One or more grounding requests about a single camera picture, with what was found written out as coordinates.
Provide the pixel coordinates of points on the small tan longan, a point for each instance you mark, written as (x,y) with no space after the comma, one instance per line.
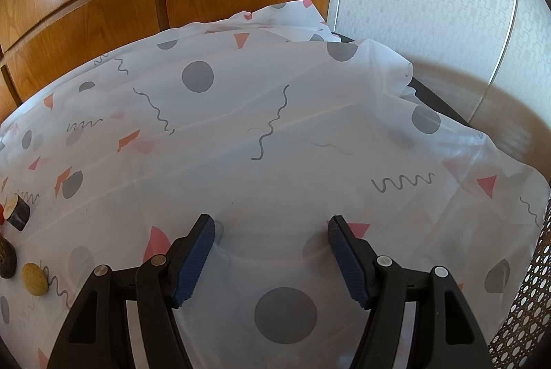
(34,278)

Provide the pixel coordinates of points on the white patterned tablecloth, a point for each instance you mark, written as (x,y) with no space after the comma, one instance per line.
(301,179)

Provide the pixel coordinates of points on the orange carrot piece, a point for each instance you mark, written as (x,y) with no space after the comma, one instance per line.
(1,214)

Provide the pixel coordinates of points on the black table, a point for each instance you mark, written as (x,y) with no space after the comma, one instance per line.
(434,102)

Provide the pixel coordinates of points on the dark sugarcane piece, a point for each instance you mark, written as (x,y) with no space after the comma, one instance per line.
(6,259)
(17,214)

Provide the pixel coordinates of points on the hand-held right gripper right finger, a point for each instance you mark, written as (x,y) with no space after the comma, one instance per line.
(346,265)

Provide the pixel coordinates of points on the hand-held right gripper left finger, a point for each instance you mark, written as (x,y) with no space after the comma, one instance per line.
(193,265)

